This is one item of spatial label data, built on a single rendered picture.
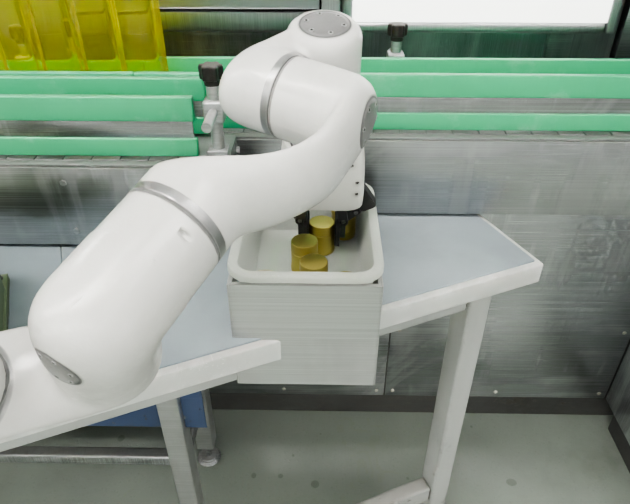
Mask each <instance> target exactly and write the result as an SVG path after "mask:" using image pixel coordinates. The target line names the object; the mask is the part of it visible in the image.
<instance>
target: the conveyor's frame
mask: <svg viewBox="0 0 630 504"><path fill-rule="evenodd" d="M224 135H235V136H236V137H237V146H239V147H240V154H238V155H258V154H265V153H271V152H275V151H279V150H281V147H282V140H281V139H278V138H275V137H273V136H270V135H267V134H264V133H244V131H243V133H224ZM364 152H365V175H364V182H365V183H366V184H368V185H370V186H371V187H372V188H373V190H374V195H375V198H376V209H377V213H429V214H536V215H630V136H603V135H506V134H505V135H465V134H453V133H452V134H427V133H426V134H401V133H400V134H371V136H370V138H368V140H367V142H366V144H365V146H364ZM160 162H163V161H111V160H0V244H80V243H81V242H82V241H83V240H84V239H85V238H86V237H87V236H88V235H89V234H90V233H91V232H93V231H94V230H95V229H96V228H97V226H98V225H99V224H100V223H101V222H102V221H103V220H104V219H105V218H106V217H107V216H108V215H109V214H110V213H111V212H112V211H113V209H114V208H115V207H116V206H117V205H118V204H119V203H120V202H121V201H122V200H123V199H124V198H125V197H126V195H127V193H128V192H129V191H130V190H131V189H132V188H133V187H134V186H135V185H136V184H137V183H138V182H139V181H140V179H141V178H142V177H143V176H144V175H145V174H146V173H147V172H148V170H149V169H151V168H152V167H153V166H154V165H156V164H158V163H160Z"/></svg>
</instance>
